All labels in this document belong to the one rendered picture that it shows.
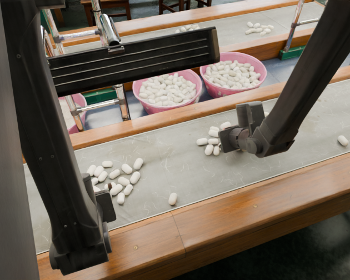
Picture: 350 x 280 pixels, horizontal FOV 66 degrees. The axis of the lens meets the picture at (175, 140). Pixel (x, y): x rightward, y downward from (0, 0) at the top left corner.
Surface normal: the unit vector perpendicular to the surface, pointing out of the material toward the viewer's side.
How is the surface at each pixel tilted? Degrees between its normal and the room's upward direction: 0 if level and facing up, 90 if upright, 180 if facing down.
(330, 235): 0
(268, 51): 90
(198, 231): 0
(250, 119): 86
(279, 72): 0
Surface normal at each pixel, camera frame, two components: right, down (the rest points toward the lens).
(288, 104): -0.92, 0.25
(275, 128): -0.88, 0.11
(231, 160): -0.02, -0.66
